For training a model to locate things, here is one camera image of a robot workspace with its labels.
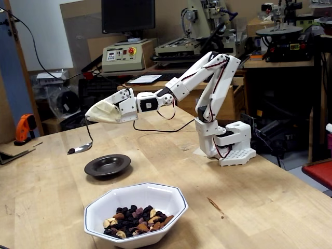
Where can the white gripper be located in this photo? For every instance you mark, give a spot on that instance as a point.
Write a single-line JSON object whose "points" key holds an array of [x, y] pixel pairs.
{"points": [[126, 109]]}

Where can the beige masking tape wrap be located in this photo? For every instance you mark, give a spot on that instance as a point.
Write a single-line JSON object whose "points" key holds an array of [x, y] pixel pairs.
{"points": [[102, 114]]}

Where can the bent metal spoon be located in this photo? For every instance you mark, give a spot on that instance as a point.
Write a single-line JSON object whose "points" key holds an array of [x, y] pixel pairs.
{"points": [[83, 148]]}

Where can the dark raisin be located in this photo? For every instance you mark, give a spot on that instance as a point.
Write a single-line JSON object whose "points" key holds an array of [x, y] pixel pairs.
{"points": [[71, 150]]}

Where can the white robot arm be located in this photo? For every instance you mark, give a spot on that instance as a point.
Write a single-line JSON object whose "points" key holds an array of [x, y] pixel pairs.
{"points": [[219, 85]]}

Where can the brown plate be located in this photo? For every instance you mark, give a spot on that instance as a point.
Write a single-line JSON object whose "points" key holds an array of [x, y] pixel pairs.
{"points": [[107, 166]]}

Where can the white octagonal bowl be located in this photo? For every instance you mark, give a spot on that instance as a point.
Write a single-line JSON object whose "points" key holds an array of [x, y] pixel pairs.
{"points": [[145, 194]]}

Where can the wooden workbench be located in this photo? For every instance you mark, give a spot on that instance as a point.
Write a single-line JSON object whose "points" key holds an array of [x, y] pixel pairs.
{"points": [[145, 89]]}

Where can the black plastic crate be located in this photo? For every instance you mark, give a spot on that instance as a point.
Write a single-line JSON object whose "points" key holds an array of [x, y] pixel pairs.
{"points": [[103, 88]]}

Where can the tablet with white screen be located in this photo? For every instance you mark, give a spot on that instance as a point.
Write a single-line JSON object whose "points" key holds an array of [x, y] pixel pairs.
{"points": [[145, 79]]}

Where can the beige control box red button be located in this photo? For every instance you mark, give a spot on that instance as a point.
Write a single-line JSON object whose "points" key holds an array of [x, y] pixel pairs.
{"points": [[122, 61]]}

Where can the black keyboard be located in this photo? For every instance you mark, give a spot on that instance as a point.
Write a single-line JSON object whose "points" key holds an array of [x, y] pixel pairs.
{"points": [[166, 76]]}

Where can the grey monitor stand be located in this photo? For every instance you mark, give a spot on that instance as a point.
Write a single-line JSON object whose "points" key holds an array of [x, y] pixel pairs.
{"points": [[133, 39]]}

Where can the clear bag with black spool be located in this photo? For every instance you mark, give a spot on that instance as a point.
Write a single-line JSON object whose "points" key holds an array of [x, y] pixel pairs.
{"points": [[67, 101]]}

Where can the small white box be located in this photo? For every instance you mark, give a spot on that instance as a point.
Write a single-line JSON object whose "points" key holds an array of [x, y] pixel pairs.
{"points": [[49, 77]]}

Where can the black computer monitor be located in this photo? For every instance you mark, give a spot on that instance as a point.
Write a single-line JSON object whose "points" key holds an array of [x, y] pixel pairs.
{"points": [[127, 15]]}

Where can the brown cardboard panel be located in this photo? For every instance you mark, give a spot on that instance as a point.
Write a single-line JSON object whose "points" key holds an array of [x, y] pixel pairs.
{"points": [[83, 26]]}

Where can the beige masking tape piece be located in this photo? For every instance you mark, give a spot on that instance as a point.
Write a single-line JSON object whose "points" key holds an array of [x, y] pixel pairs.
{"points": [[199, 153]]}

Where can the orange black clamp tool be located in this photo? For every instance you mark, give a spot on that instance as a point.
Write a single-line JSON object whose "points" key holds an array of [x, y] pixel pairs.
{"points": [[24, 124]]}

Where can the beige cnc milling machine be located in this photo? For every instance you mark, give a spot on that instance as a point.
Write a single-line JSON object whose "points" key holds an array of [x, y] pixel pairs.
{"points": [[199, 15]]}

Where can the blue door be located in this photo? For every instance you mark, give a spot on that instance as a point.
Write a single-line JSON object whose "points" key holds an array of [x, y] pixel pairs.
{"points": [[10, 77]]}

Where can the flat cardboard sheets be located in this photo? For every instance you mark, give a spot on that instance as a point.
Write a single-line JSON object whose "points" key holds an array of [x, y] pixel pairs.
{"points": [[13, 155]]}

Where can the trail mix nuts and raisins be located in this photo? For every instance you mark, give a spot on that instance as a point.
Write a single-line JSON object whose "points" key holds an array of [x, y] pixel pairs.
{"points": [[135, 223]]}

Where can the brown cardboard box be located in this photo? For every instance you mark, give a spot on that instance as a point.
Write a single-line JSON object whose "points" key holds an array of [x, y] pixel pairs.
{"points": [[256, 26]]}

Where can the wooden side table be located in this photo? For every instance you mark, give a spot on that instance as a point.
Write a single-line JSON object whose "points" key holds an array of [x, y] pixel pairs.
{"points": [[280, 64]]}

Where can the black scroll saw machine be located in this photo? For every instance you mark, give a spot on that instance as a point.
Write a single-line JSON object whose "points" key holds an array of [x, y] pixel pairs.
{"points": [[285, 49]]}

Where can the red chair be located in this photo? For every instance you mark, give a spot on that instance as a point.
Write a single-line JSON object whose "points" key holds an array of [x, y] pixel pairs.
{"points": [[319, 171]]}

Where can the wooden door post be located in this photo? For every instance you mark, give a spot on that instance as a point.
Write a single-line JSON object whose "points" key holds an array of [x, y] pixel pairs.
{"points": [[21, 52]]}

